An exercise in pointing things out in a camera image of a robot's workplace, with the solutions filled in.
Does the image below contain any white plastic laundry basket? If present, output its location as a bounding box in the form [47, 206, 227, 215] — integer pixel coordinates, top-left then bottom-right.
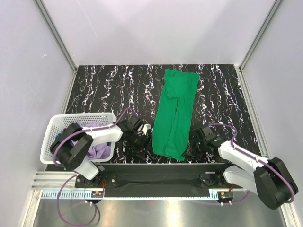
[40, 113, 116, 165]

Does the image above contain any aluminium frame post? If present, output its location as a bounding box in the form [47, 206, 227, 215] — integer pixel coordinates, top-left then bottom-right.
[239, 0, 284, 72]
[34, 0, 78, 73]

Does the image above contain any left orange connector box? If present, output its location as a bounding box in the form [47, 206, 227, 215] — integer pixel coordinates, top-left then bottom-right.
[91, 191, 104, 198]

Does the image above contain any right orange connector box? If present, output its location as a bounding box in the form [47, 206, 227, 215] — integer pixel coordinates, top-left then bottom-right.
[218, 191, 233, 200]

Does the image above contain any orange connector box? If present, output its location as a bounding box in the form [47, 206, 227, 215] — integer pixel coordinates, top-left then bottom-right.
[218, 191, 233, 200]
[91, 191, 104, 198]

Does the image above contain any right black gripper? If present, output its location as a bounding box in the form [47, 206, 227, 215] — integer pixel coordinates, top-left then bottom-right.
[181, 136, 207, 161]

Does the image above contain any white slotted cable duct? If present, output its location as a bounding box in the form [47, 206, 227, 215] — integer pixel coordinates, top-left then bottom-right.
[42, 191, 222, 201]

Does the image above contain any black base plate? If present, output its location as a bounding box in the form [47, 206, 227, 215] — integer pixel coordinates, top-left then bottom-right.
[75, 164, 228, 200]

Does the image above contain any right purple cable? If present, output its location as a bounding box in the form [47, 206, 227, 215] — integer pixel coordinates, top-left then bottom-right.
[231, 190, 251, 204]

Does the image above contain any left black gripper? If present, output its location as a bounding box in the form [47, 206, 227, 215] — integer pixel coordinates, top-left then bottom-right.
[128, 131, 154, 160]

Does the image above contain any lilac t shirt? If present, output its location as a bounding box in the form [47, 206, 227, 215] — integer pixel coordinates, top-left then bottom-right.
[77, 122, 111, 159]

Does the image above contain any aluminium front rail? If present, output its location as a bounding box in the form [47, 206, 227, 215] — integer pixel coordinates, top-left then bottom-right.
[31, 172, 289, 191]

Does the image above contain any right aluminium frame post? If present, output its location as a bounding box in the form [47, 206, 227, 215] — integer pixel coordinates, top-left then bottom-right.
[239, 0, 284, 72]

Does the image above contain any left aluminium frame post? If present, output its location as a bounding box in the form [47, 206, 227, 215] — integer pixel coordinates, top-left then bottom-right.
[34, 0, 78, 73]

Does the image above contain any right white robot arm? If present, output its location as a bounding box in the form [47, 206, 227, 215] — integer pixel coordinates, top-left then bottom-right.
[182, 125, 299, 210]

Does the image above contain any green t shirt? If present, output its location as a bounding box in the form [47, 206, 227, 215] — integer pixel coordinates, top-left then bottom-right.
[152, 69, 199, 161]

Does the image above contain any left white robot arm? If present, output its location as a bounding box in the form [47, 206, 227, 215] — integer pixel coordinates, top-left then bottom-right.
[50, 116, 152, 187]

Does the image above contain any dark blue t shirt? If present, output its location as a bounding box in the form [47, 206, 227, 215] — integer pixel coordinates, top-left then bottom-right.
[50, 133, 62, 152]

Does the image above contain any purple cable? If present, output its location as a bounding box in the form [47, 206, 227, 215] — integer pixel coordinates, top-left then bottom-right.
[56, 175, 101, 225]
[231, 190, 251, 204]

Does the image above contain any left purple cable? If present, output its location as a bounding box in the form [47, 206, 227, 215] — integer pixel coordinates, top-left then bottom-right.
[56, 175, 101, 225]

